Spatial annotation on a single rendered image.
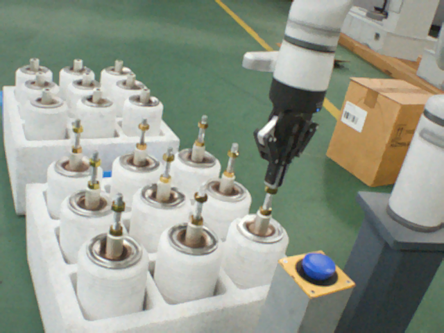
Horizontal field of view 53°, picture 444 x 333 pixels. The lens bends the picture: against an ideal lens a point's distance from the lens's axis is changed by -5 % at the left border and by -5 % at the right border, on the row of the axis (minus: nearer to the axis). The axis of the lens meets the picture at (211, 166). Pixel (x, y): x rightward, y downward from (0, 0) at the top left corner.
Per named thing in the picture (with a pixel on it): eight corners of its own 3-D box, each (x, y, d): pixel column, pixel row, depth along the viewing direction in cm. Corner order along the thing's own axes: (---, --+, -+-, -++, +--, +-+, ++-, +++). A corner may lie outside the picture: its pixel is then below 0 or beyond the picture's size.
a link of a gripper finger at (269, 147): (257, 125, 62) (268, 149, 67) (248, 135, 62) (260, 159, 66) (272, 133, 61) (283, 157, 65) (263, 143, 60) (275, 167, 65)
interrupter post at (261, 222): (249, 229, 73) (254, 212, 72) (257, 225, 75) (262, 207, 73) (261, 237, 72) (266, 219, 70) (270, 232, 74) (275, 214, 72)
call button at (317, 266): (318, 261, 58) (322, 248, 57) (337, 282, 55) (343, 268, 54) (293, 267, 56) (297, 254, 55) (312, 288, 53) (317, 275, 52)
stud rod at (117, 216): (116, 239, 62) (121, 191, 59) (120, 244, 61) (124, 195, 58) (109, 241, 61) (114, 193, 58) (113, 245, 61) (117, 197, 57)
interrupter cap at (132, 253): (118, 229, 67) (119, 225, 67) (153, 257, 63) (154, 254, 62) (74, 247, 62) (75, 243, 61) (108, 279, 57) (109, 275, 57)
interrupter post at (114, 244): (116, 245, 64) (117, 225, 62) (126, 254, 62) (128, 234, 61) (101, 251, 62) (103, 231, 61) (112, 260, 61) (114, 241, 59)
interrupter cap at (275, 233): (226, 227, 72) (227, 223, 72) (254, 211, 78) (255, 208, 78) (265, 252, 69) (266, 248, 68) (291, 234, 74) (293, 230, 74)
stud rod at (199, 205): (198, 233, 67) (207, 188, 63) (191, 233, 66) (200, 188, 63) (196, 229, 68) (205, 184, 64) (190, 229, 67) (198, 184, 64)
